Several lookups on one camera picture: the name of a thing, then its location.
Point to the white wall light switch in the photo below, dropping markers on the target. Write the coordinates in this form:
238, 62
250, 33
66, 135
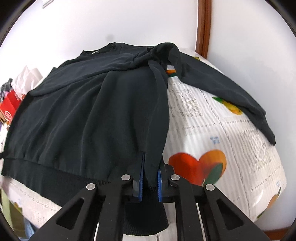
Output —
47, 3

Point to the red paper shopping bag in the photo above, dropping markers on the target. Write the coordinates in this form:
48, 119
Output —
9, 105

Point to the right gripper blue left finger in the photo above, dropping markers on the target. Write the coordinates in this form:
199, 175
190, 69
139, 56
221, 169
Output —
138, 176

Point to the grey plaid cloth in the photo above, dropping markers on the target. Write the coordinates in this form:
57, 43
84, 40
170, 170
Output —
5, 89

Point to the white plastic shopping bag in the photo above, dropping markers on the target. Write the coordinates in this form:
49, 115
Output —
26, 81

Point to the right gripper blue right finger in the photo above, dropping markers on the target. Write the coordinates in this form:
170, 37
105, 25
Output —
163, 181

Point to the black long-sleeve sweatshirt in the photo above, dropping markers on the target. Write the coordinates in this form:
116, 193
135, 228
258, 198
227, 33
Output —
90, 118

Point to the brown wooden door frame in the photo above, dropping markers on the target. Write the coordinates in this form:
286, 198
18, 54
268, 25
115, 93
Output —
203, 27

